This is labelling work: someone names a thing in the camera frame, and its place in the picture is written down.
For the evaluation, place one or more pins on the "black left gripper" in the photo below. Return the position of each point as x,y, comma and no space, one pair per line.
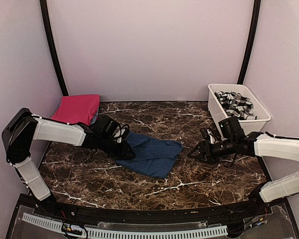
123,153

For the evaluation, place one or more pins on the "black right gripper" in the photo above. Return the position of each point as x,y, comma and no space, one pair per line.
203,145

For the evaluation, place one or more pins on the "dark blue garment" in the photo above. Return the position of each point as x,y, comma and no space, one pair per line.
154,157

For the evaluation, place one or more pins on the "pink trousers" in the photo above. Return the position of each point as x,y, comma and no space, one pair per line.
78,108

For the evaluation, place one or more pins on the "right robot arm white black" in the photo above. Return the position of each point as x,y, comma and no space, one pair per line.
253,144

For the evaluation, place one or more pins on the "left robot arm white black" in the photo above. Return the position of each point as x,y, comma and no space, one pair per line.
104,134

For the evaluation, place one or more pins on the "folded light blue shirt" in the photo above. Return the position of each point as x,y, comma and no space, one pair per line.
94,119

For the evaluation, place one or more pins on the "black white patterned garment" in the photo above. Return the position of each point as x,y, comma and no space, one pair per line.
236,105

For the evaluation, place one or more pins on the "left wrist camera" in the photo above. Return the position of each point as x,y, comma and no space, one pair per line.
122,133

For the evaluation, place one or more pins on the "black front rail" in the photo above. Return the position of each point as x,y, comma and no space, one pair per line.
232,213

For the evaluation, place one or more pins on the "right black corner post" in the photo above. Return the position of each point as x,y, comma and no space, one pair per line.
250,41

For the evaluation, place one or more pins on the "black corner post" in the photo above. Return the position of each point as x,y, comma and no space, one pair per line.
250,41
52,47

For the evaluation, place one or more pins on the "left black corner post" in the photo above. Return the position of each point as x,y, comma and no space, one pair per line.
52,47

